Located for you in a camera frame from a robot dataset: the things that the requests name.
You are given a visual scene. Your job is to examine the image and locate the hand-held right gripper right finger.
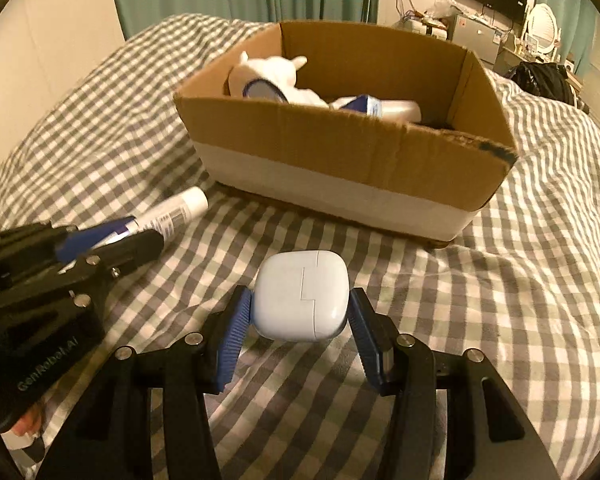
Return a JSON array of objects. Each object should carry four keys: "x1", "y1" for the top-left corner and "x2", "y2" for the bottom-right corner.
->
[{"x1": 347, "y1": 287, "x2": 561, "y2": 480}]

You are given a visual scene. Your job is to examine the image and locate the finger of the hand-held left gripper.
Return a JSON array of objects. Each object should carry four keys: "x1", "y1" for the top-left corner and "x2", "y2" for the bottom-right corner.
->
[
  {"x1": 0, "y1": 216, "x2": 137, "y2": 268},
  {"x1": 55, "y1": 230, "x2": 165, "y2": 311}
]

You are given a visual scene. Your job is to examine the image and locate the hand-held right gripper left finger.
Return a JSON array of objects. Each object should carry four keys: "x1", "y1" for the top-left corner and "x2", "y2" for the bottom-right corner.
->
[{"x1": 32, "y1": 285, "x2": 255, "y2": 480}]

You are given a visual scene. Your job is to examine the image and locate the white and blue tube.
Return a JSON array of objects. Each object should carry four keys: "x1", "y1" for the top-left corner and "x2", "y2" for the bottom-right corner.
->
[{"x1": 62, "y1": 186, "x2": 210, "y2": 261}]

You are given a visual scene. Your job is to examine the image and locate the white rounded case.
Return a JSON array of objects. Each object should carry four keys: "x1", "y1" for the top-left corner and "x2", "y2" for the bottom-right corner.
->
[{"x1": 252, "y1": 250, "x2": 352, "y2": 343}]

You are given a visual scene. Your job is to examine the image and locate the brown cardboard box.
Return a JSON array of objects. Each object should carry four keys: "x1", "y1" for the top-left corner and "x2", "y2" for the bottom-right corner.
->
[{"x1": 173, "y1": 20, "x2": 520, "y2": 247}]

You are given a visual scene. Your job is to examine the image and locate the white sock with dark cuff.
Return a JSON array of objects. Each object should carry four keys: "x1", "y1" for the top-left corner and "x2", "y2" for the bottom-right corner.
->
[{"x1": 227, "y1": 51, "x2": 331, "y2": 108}]

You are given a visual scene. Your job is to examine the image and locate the white plastic bottle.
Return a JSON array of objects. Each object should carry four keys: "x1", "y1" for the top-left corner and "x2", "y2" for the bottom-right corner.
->
[{"x1": 375, "y1": 100, "x2": 422, "y2": 122}]

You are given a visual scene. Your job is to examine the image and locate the green checked blanket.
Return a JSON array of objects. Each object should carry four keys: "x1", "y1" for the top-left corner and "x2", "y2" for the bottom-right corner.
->
[{"x1": 0, "y1": 12, "x2": 600, "y2": 480}]

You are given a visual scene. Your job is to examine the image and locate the black backpack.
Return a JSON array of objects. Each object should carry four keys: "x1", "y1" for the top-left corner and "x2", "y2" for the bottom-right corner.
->
[{"x1": 510, "y1": 60, "x2": 588, "y2": 111}]

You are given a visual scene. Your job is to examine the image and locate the white dressing table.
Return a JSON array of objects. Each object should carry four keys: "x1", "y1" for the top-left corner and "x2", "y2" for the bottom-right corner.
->
[{"x1": 500, "y1": 40, "x2": 531, "y2": 77}]

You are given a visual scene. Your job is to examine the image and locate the small grey fridge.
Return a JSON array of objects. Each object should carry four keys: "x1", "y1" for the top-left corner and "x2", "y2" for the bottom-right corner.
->
[{"x1": 452, "y1": 12, "x2": 503, "y2": 66}]

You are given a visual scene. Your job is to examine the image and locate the clear plastic bag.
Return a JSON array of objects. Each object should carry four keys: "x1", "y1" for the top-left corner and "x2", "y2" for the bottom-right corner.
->
[{"x1": 425, "y1": 0, "x2": 454, "y2": 24}]

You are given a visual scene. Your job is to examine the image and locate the white oval mirror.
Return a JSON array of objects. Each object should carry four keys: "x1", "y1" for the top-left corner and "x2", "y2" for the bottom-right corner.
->
[{"x1": 522, "y1": 2, "x2": 561, "y2": 57}]

